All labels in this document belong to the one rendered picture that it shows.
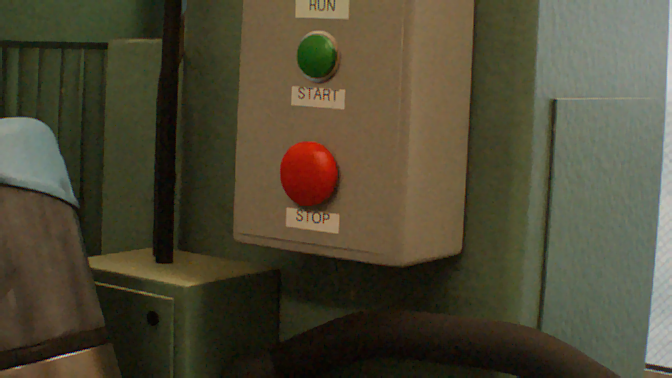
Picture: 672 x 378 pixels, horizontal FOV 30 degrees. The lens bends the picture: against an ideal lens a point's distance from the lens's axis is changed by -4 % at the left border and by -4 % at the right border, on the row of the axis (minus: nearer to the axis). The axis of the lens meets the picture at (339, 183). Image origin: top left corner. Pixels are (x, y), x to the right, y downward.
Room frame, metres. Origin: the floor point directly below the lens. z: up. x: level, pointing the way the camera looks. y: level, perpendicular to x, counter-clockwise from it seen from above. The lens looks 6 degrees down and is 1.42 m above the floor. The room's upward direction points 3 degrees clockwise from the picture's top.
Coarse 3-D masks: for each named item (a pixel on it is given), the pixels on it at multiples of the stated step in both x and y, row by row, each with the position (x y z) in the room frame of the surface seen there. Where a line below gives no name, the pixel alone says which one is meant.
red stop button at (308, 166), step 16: (304, 144) 0.61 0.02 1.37; (320, 144) 0.62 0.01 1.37; (288, 160) 0.62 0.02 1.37; (304, 160) 0.61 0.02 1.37; (320, 160) 0.61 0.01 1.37; (288, 176) 0.62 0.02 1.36; (304, 176) 0.61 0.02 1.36; (320, 176) 0.61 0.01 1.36; (336, 176) 0.61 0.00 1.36; (288, 192) 0.62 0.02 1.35; (304, 192) 0.61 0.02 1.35; (320, 192) 0.61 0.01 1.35
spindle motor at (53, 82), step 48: (0, 0) 0.87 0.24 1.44; (48, 0) 0.85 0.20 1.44; (96, 0) 0.85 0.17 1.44; (144, 0) 0.87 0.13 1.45; (0, 48) 0.87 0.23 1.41; (48, 48) 0.86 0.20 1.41; (96, 48) 0.86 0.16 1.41; (0, 96) 0.87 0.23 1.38; (48, 96) 0.86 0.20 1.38; (96, 96) 0.86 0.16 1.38; (96, 144) 0.86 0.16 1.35; (96, 192) 0.86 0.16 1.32; (96, 240) 0.86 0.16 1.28
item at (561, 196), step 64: (192, 0) 0.74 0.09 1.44; (512, 0) 0.64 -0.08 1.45; (576, 0) 0.68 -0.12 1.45; (640, 0) 0.76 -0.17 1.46; (192, 64) 0.74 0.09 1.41; (512, 64) 0.63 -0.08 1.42; (576, 64) 0.68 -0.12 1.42; (640, 64) 0.76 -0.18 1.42; (192, 128) 0.74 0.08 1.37; (512, 128) 0.63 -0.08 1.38; (576, 128) 0.68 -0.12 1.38; (640, 128) 0.76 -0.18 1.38; (192, 192) 0.74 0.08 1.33; (512, 192) 0.63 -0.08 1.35; (576, 192) 0.68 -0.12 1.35; (640, 192) 0.77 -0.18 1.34; (256, 256) 0.71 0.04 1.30; (320, 256) 0.69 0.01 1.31; (512, 256) 0.63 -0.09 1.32; (576, 256) 0.69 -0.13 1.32; (640, 256) 0.77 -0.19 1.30; (320, 320) 0.69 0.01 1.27; (512, 320) 0.63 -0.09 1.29; (576, 320) 0.69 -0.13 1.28; (640, 320) 0.78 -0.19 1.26
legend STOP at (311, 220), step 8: (288, 208) 0.63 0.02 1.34; (288, 216) 0.63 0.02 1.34; (296, 216) 0.63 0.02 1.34; (304, 216) 0.62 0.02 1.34; (312, 216) 0.62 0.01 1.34; (320, 216) 0.62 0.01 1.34; (328, 216) 0.62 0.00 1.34; (336, 216) 0.61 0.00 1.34; (288, 224) 0.63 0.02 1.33; (296, 224) 0.63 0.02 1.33; (304, 224) 0.62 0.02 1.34; (312, 224) 0.62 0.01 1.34; (320, 224) 0.62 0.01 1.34; (328, 224) 0.62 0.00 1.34; (336, 224) 0.61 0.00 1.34; (328, 232) 0.62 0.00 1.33; (336, 232) 0.61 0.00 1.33
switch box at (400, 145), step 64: (256, 0) 0.64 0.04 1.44; (384, 0) 0.60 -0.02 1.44; (448, 0) 0.62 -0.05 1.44; (256, 64) 0.64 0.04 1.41; (384, 64) 0.60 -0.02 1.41; (448, 64) 0.62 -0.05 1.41; (256, 128) 0.64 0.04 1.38; (320, 128) 0.62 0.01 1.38; (384, 128) 0.60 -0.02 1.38; (448, 128) 0.63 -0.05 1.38; (256, 192) 0.64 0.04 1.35; (384, 192) 0.60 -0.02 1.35; (448, 192) 0.63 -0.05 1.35; (384, 256) 0.60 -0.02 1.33; (448, 256) 0.64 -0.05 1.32
